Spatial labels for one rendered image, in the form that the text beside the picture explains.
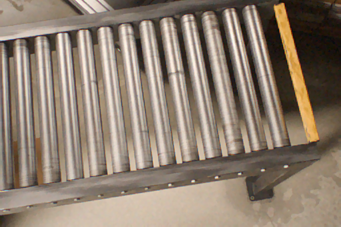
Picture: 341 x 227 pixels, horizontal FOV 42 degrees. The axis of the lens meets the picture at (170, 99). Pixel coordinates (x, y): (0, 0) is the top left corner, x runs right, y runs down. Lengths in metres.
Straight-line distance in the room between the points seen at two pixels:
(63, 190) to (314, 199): 1.21
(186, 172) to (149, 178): 0.10
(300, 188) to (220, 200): 0.36
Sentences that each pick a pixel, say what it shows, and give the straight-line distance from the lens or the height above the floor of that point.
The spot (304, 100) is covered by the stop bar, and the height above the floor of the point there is 0.82.
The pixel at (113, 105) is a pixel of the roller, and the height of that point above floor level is 0.80.
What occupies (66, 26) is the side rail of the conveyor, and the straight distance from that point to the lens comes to 1.41.
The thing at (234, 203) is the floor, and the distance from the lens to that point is 2.04.
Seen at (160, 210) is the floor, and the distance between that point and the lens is 2.02.
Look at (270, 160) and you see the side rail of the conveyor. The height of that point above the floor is 0.80.
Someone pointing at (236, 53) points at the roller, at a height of 0.80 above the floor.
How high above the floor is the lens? 2.01
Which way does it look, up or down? 72 degrees down
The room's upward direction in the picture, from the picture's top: 4 degrees counter-clockwise
